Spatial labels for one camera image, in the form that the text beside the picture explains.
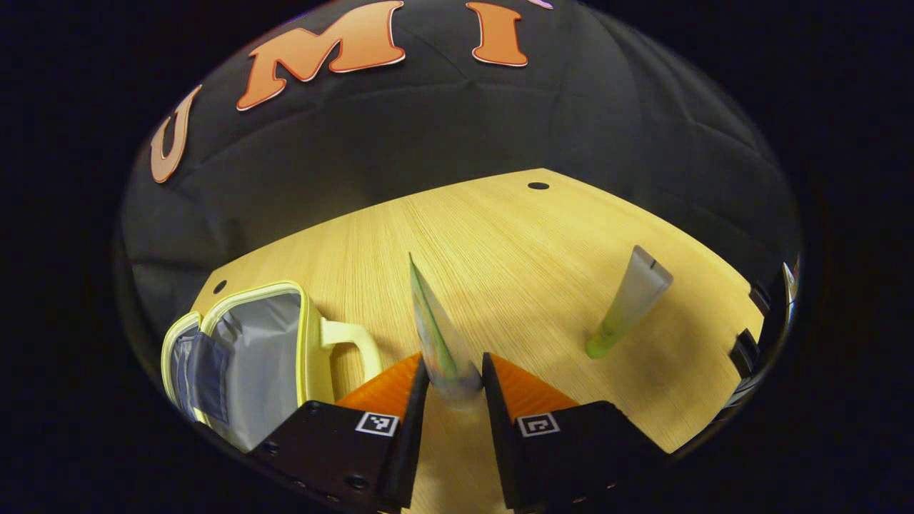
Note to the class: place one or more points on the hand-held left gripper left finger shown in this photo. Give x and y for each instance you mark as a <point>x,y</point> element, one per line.
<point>413,435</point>

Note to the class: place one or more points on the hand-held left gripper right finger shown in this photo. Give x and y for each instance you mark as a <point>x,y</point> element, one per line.
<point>500,435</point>

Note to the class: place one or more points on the grey tube with green cap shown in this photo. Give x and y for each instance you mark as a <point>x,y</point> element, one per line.
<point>632,300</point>

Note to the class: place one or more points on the pale yellow small suitcase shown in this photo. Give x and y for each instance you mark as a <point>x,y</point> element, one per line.
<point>264,357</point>

